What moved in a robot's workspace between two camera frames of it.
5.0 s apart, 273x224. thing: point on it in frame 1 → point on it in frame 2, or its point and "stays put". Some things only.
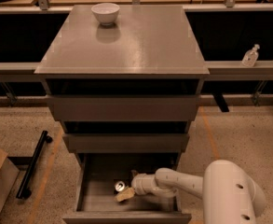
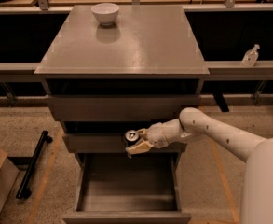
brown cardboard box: (2, 175) stays put
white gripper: (140, 183) → (156, 134)
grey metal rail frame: (265, 71) stays put
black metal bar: (24, 192) stays put
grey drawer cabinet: (125, 82) stays put
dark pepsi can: (119, 187) → (131, 135)
